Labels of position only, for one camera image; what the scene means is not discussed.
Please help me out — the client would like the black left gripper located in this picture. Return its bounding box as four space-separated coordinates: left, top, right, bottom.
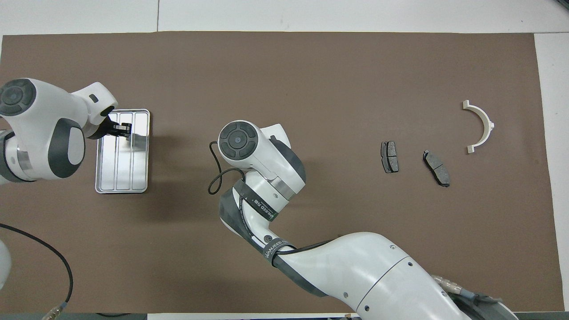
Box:
92 116 133 140

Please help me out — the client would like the silver metal tray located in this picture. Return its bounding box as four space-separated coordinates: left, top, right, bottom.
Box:
95 109 151 194

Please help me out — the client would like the brown table mat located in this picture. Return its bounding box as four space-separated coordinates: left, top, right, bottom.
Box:
0 31 556 314

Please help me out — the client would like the dark rectangular brake pad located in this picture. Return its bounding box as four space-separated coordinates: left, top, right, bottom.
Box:
381 141 399 173

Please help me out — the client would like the dark curved brake pad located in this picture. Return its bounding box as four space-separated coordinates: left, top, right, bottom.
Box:
422 150 450 187

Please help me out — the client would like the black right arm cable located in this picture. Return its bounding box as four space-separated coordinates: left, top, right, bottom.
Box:
208 141 245 195

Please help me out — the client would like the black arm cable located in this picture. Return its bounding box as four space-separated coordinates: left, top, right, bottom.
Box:
208 141 245 195
0 224 73 320

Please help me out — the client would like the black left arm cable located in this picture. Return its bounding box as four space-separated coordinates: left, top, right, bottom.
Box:
0 224 73 320

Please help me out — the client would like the white semicircular plastic bracket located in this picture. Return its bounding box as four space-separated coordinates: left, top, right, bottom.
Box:
462 100 495 154

